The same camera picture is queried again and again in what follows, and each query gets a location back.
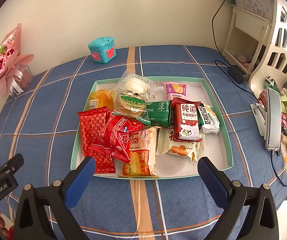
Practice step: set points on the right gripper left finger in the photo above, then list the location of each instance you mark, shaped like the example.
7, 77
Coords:
32, 221

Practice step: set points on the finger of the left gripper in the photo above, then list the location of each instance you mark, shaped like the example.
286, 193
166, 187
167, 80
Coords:
13, 165

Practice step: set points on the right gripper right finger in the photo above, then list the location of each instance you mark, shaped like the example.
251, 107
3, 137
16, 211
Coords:
231, 196

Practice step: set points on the red patterned packet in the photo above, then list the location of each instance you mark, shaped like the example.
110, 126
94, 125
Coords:
91, 122

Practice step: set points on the red crinkled snack packet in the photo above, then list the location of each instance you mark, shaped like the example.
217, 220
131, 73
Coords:
114, 138

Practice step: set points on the yellow orange snack bag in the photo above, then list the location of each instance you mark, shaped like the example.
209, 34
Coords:
102, 98

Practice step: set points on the white green cracker pack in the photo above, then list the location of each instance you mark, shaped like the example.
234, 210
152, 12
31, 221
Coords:
208, 120

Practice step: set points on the cream cookie pack red letters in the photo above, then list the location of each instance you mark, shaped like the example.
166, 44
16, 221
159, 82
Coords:
167, 145

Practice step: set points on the red white snack box pack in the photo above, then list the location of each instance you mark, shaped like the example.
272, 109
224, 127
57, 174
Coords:
185, 120

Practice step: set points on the orange roll cake pack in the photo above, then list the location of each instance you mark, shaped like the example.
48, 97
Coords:
143, 148

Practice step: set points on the round cookie green wrapper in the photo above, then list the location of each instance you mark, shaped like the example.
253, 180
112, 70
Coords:
131, 105

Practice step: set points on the round bun clear wrapper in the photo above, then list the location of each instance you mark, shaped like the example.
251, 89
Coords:
136, 84

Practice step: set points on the dark green snack pack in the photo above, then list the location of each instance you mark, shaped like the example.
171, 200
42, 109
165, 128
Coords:
159, 113

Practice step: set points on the pink snack pack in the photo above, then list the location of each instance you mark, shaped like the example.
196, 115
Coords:
175, 90

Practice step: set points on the blue plaid tablecloth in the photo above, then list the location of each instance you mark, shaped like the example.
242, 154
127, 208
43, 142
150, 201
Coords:
42, 124

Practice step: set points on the pink flower bouquet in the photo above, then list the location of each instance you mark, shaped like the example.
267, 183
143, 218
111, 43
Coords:
15, 75

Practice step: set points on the teal toy house box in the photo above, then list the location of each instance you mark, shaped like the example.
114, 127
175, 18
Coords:
102, 49

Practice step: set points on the black power adapter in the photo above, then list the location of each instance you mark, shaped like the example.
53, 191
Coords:
237, 74

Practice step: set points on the white wooden shelf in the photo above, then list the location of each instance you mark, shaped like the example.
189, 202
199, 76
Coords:
270, 56

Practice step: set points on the round white sign board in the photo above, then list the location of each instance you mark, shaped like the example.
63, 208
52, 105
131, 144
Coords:
254, 1

